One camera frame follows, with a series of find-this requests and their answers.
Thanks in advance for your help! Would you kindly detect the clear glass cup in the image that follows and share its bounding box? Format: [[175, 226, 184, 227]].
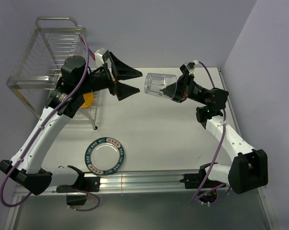
[[144, 73, 178, 98]]

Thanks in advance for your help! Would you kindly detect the metal dish rack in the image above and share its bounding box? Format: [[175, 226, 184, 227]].
[[6, 16, 105, 131]]

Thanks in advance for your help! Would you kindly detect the white plate green rim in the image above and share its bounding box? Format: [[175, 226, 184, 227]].
[[84, 137, 125, 176]]

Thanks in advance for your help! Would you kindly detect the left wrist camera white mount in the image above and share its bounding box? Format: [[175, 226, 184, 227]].
[[94, 47, 109, 68]]

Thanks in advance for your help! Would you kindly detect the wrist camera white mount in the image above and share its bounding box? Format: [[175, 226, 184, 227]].
[[180, 60, 199, 75], [94, 47, 109, 68]]

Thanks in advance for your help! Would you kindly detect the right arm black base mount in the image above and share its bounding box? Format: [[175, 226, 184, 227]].
[[179, 173, 222, 205]]

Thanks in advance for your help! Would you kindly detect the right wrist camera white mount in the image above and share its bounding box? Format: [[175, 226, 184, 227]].
[[180, 60, 199, 75]]

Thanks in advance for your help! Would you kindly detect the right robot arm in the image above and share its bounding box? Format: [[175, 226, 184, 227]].
[[113, 93, 267, 194]]

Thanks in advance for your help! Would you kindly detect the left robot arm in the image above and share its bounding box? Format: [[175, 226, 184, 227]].
[[0, 51, 143, 195]]

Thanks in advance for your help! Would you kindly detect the aluminium table edge rail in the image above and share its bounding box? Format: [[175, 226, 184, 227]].
[[14, 167, 266, 196]]

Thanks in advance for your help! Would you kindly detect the yellow plastic bowl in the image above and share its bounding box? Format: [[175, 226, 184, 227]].
[[81, 92, 94, 108]]

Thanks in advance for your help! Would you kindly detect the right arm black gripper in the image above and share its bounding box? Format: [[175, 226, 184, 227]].
[[158, 72, 208, 105]]

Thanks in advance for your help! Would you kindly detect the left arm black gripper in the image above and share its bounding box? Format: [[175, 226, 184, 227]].
[[77, 52, 142, 101]]

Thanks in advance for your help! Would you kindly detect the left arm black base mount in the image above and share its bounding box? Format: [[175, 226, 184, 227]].
[[56, 177, 101, 212]]

